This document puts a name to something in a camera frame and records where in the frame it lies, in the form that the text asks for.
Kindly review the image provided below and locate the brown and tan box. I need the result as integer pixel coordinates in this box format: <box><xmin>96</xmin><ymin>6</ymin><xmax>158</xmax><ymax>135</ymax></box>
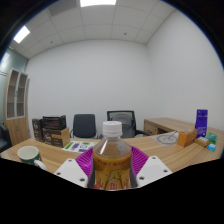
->
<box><xmin>43</xmin><ymin>127</ymin><xmax>71</xmax><ymax>149</ymax></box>

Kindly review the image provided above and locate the round grey pad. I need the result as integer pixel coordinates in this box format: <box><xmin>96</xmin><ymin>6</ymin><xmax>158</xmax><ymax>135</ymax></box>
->
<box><xmin>155</xmin><ymin>132</ymin><xmax>179</xmax><ymax>146</ymax></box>

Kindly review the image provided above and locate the small tan box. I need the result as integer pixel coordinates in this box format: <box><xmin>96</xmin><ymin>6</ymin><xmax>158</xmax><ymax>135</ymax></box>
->
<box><xmin>194</xmin><ymin>136</ymin><xmax>210</xmax><ymax>148</ymax></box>

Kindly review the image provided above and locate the tall blue box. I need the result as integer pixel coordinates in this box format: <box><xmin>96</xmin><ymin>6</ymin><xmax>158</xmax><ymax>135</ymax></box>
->
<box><xmin>195</xmin><ymin>109</ymin><xmax>209</xmax><ymax>138</ymax></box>

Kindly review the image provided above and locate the black flat box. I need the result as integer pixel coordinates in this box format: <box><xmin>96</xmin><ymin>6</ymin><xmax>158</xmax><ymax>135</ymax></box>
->
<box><xmin>42</xmin><ymin>114</ymin><xmax>67</xmax><ymax>131</ymax></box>

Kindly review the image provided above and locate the green and white mug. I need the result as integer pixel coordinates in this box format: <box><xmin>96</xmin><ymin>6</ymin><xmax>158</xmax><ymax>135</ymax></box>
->
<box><xmin>17</xmin><ymin>145</ymin><xmax>48</xmax><ymax>172</ymax></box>

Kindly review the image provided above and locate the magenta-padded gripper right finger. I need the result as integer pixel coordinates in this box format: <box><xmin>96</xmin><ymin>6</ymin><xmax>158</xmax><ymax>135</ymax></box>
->
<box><xmin>128</xmin><ymin>145</ymin><xmax>174</xmax><ymax>189</ymax></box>

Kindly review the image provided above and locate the wooden glass-door shelf cabinet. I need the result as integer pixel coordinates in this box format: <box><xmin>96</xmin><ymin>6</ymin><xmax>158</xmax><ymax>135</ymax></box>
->
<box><xmin>3</xmin><ymin>68</ymin><xmax>31</xmax><ymax>146</ymax></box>

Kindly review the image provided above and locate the ceiling air vent grille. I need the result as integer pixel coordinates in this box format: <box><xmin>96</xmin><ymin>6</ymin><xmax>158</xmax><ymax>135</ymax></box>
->
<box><xmin>48</xmin><ymin>0</ymin><xmax>80</xmax><ymax>16</ymax></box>

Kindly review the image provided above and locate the black mesh office chair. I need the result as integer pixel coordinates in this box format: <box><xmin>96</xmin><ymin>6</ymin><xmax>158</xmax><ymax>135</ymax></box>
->
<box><xmin>106</xmin><ymin>110</ymin><xmax>151</xmax><ymax>139</ymax></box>

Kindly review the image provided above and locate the black padded office chair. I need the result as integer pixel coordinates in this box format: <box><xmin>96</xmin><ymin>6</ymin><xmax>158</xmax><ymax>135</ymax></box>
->
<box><xmin>69</xmin><ymin>113</ymin><xmax>98</xmax><ymax>139</ymax></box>

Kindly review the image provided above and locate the printed white paper sheet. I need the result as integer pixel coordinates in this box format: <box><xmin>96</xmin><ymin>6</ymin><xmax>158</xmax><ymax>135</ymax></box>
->
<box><xmin>62</xmin><ymin>140</ymin><xmax>100</xmax><ymax>154</ymax></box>

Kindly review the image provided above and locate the large rectangular ceiling light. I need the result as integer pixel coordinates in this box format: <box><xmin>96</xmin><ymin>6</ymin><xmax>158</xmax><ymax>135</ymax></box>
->
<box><xmin>79</xmin><ymin>0</ymin><xmax>117</xmax><ymax>8</ymax></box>

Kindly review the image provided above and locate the wooden side desk unit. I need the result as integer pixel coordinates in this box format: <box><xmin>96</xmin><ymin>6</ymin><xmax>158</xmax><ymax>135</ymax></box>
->
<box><xmin>143</xmin><ymin>117</ymin><xmax>198</xmax><ymax>136</ymax></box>

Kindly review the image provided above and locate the small rectangular ceiling light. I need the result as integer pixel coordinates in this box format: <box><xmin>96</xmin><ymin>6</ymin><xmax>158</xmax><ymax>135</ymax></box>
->
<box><xmin>13</xmin><ymin>25</ymin><xmax>31</xmax><ymax>44</ymax></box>

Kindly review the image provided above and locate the orange cardboard box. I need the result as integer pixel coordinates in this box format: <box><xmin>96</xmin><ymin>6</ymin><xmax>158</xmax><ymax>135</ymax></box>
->
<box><xmin>176</xmin><ymin>128</ymin><xmax>198</xmax><ymax>148</ymax></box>

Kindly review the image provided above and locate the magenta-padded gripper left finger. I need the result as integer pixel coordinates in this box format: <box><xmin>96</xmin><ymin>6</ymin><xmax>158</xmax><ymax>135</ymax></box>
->
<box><xmin>53</xmin><ymin>147</ymin><xmax>98</xmax><ymax>190</ymax></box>

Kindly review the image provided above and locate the amber drink bottle white cap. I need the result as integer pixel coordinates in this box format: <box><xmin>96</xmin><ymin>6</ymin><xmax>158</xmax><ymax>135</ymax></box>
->
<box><xmin>91</xmin><ymin>120</ymin><xmax>133</xmax><ymax>192</ymax></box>

